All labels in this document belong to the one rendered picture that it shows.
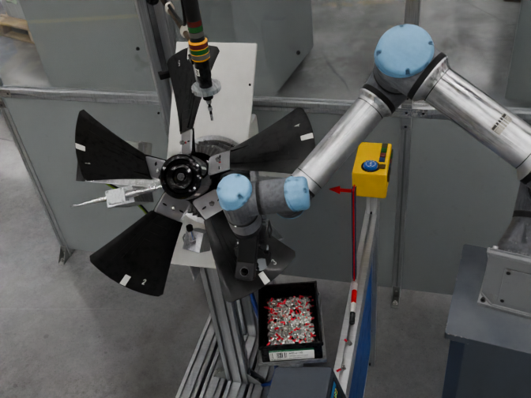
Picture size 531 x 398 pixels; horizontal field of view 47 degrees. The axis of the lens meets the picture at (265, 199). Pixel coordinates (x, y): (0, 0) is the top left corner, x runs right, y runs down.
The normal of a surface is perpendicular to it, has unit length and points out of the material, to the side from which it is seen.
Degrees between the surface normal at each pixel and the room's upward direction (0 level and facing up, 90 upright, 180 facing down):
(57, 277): 0
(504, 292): 90
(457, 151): 90
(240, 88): 50
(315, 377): 15
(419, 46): 38
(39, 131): 90
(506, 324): 0
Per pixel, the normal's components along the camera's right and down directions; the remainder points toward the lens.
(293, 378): -0.35, -0.76
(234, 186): -0.16, -0.54
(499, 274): -0.43, 0.61
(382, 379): -0.10, -0.77
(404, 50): -0.23, -0.21
